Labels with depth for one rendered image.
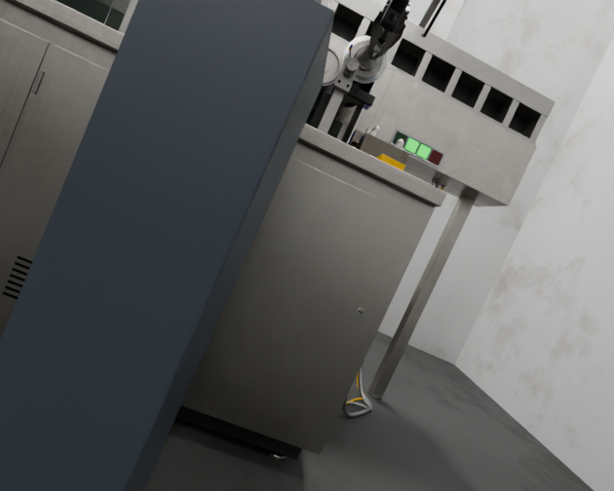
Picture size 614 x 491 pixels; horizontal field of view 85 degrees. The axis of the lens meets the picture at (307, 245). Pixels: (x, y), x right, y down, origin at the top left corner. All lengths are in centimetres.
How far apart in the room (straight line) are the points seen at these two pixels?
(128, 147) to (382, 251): 67
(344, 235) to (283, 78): 55
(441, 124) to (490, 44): 255
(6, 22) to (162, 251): 82
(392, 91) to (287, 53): 123
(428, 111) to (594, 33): 325
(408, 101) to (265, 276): 107
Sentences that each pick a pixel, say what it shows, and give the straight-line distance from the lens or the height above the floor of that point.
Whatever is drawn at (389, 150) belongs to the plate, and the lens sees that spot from 117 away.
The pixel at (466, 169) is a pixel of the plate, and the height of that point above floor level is 120.
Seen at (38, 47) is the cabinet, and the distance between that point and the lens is 109.
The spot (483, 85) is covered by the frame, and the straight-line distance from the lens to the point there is 183.
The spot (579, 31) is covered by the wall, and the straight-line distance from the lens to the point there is 469.
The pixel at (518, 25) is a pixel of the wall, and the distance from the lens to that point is 438.
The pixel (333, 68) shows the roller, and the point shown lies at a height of 118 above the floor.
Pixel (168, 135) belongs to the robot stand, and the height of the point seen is 70.
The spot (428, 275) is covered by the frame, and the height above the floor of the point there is 70.
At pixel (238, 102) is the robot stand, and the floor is 76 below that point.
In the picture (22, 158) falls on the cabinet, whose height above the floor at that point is 54.
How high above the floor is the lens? 67
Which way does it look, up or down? 3 degrees down
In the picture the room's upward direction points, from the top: 24 degrees clockwise
